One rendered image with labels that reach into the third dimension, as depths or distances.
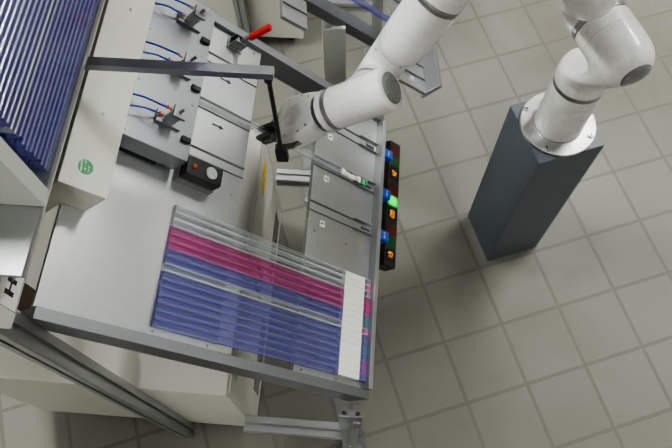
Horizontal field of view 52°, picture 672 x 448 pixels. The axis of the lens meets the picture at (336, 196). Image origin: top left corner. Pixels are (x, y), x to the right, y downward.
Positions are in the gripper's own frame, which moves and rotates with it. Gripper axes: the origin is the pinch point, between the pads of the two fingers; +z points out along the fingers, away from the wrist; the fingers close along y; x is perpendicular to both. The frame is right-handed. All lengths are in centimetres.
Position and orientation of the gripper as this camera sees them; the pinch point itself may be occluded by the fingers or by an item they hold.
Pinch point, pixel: (268, 133)
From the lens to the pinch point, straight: 145.2
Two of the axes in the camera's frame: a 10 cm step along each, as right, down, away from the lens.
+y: -0.8, 9.0, -4.3
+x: 6.2, 3.8, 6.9
